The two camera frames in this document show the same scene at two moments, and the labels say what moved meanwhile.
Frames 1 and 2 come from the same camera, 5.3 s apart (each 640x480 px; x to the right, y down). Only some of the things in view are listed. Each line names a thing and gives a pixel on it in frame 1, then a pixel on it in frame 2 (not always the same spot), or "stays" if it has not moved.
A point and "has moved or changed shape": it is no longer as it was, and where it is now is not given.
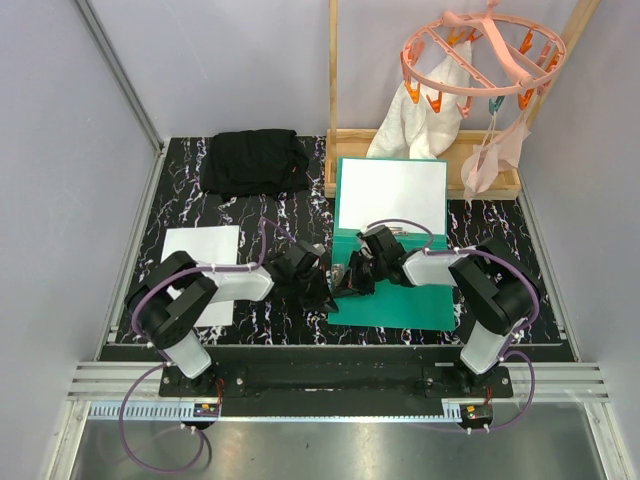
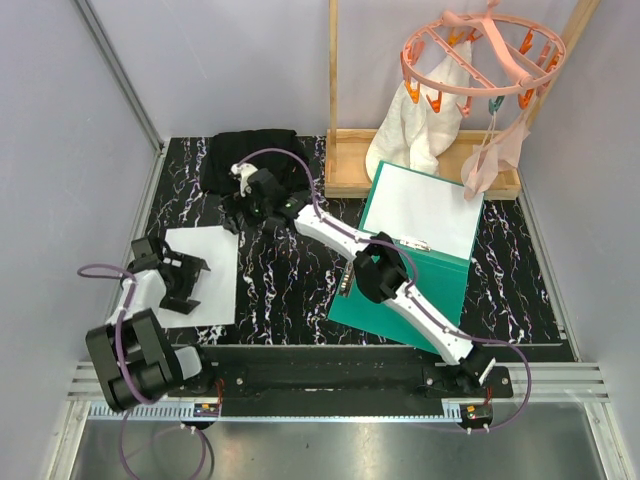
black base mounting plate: (324, 376) stays
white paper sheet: (373, 190) → (415, 208)
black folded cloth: (271, 163) stays
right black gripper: (352, 282) → (235, 207)
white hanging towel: (428, 128) stays
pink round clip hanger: (485, 54) stays
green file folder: (395, 305) has moved or changed shape
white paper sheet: (216, 245) stays
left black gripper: (322, 300) → (190, 269)
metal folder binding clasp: (398, 231) → (416, 244)
